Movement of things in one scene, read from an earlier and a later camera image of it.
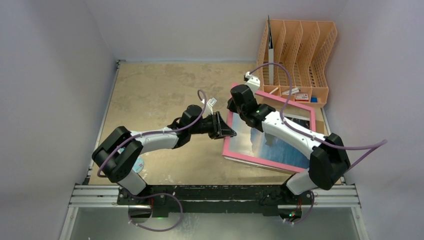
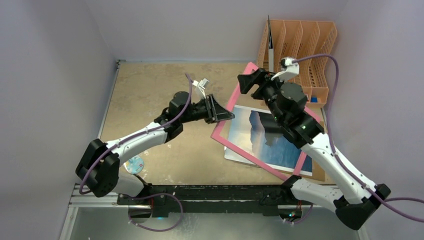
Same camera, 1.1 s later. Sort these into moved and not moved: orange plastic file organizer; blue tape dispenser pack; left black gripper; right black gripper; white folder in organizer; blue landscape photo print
Moved: right black gripper; left black gripper
Not moved: blue landscape photo print; blue tape dispenser pack; white folder in organizer; orange plastic file organizer
